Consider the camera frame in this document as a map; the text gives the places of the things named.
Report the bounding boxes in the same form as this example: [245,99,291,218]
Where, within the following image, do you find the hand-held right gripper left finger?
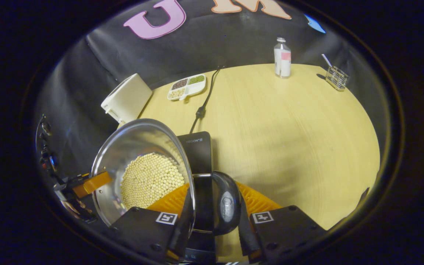
[110,183,194,262]

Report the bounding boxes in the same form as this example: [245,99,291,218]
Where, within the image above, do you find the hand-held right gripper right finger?
[236,182,326,264]

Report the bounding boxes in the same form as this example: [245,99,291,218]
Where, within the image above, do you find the pile of yellow soybeans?
[120,153,186,210]

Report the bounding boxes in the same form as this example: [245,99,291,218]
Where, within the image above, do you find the stainless steel pot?
[91,119,242,236]

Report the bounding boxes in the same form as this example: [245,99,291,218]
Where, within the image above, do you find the black induction cooktop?
[177,131,216,264]

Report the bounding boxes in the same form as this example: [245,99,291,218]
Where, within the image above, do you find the white toaster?
[101,73,153,125]

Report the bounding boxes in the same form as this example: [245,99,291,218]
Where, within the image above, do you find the white divided dish of beans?
[167,74,206,101]

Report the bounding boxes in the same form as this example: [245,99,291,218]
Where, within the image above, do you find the clear square cup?
[325,66,349,91]

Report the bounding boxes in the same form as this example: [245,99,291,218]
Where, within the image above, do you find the clear bottle with pink label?
[274,37,292,79]

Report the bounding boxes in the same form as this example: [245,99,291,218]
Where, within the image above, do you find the black backdrop cloth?
[32,0,389,177]

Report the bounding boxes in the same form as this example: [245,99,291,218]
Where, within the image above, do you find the black power cable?
[189,66,223,134]

